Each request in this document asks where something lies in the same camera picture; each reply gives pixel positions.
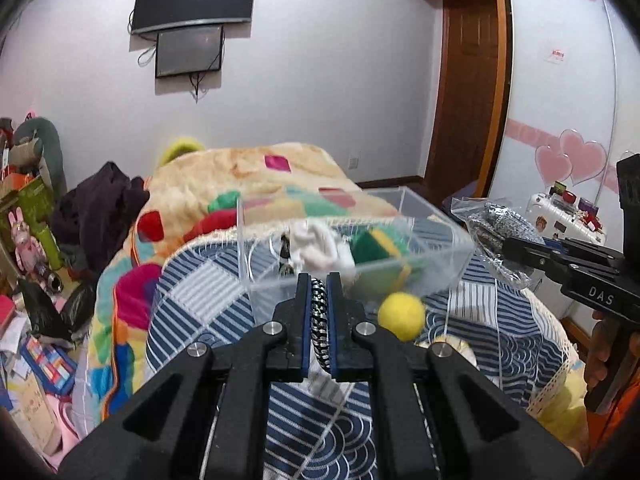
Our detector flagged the clear bag with grey cloth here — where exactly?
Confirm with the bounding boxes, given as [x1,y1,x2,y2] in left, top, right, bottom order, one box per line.
[450,197,544,289]

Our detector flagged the green yellow sponge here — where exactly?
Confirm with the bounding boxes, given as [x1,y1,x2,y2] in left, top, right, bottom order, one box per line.
[350,228,411,288]

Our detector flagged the black cloth with silver chain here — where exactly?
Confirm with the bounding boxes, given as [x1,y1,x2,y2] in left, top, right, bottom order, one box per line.
[310,278,331,373]

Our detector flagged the white sock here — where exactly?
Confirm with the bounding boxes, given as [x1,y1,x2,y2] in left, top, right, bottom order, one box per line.
[288,218,356,282]

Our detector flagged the person's right hand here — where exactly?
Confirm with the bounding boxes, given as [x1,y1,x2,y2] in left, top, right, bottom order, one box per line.
[584,311,611,389]

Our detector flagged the white suitcase with stickers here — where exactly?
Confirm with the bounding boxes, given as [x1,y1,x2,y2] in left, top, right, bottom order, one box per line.
[525,181,606,246]

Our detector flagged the blue white patterned tablecloth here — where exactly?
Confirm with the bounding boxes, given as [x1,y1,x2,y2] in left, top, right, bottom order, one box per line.
[145,232,582,479]

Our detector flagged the yellow felt ball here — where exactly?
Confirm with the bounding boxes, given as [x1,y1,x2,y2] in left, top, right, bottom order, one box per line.
[378,292,425,342]

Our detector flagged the white sliding wardrobe door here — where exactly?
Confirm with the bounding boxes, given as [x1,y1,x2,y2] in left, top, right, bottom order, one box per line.
[489,0,639,249]

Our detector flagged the clear plastic storage box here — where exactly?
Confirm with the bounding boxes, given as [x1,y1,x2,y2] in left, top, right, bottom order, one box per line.
[236,188,474,322]

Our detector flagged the brown wooden door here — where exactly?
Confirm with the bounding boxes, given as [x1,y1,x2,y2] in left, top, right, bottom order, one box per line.
[424,0,498,205]

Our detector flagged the colourful patchwork fleece blanket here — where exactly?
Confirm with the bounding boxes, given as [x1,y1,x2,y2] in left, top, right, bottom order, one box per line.
[86,143,397,422]

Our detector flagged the green cylinder bottle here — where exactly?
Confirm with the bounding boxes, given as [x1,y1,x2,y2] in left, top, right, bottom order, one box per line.
[34,223,62,271]

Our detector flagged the dark purple clothes pile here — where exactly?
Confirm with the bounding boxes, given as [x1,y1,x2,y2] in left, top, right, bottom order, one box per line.
[50,162,150,272]

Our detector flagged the pink rabbit figurine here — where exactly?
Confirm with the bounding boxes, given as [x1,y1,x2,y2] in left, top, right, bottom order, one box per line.
[8,207,47,275]

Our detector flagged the green gift box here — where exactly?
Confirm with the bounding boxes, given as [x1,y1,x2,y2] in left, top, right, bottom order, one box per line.
[1,177,54,252]

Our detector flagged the grey dinosaur plush toy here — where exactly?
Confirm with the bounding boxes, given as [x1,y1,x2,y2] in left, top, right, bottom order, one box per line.
[9,117,67,198]

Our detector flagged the white charging cable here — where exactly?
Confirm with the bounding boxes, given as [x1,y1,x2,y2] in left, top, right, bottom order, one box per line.
[252,236,292,276]

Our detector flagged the small wall monitor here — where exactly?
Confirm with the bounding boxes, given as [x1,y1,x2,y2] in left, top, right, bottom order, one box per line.
[155,26,224,78]

